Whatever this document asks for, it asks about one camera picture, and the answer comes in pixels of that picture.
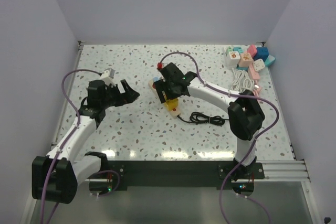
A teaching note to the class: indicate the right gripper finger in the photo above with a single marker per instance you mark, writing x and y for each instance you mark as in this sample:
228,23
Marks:
161,89
168,94

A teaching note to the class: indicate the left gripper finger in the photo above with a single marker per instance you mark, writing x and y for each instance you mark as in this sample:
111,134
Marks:
127,88
130,95

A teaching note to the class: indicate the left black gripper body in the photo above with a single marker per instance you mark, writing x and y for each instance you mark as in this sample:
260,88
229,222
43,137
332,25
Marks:
113,97

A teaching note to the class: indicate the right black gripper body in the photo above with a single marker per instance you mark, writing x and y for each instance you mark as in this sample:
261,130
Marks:
170,85

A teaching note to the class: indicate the yellow cube plug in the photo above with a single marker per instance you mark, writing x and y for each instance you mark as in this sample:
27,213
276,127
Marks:
171,105

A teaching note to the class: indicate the beige red power strip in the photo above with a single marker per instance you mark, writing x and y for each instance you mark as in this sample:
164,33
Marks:
175,113

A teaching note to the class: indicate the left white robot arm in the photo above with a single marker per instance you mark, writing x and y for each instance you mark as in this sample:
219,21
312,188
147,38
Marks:
56,176

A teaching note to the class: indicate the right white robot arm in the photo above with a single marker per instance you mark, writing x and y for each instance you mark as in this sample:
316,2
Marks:
245,115

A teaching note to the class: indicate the white cartoon cube adapter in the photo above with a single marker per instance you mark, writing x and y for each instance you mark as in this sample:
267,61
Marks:
232,59

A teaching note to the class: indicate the white green cube adapter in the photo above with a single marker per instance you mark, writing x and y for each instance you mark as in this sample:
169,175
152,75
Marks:
227,50

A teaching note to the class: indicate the peach starfish cube adapter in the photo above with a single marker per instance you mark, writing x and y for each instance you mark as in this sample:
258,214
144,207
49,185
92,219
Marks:
245,60

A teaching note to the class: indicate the white pink power strip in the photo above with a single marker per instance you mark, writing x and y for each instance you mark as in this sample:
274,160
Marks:
254,69

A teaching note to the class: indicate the pink cube adapter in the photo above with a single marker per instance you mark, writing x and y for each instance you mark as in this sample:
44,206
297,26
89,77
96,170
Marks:
252,50

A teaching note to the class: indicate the dark blue cube adapter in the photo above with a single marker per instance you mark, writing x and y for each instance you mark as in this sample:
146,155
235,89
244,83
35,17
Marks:
261,53

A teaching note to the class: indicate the teal flat power strip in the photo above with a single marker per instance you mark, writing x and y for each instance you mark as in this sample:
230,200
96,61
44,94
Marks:
269,61

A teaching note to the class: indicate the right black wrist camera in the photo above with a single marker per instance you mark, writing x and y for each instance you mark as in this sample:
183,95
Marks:
171,72

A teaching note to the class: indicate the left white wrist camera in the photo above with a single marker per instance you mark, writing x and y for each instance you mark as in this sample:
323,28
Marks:
107,77

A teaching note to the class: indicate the aluminium front rail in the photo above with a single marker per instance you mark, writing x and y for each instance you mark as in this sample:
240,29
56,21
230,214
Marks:
274,171

